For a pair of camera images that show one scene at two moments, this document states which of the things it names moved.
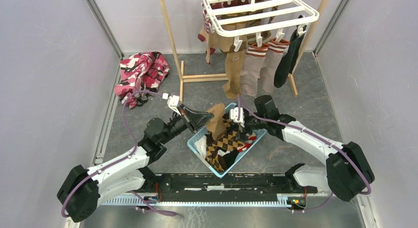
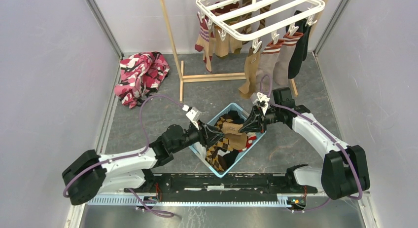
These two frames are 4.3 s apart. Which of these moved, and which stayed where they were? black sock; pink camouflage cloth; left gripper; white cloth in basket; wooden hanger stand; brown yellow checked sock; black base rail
Moved: left gripper; black sock
Stayed: pink camouflage cloth; white cloth in basket; black base rail; wooden hanger stand; brown yellow checked sock
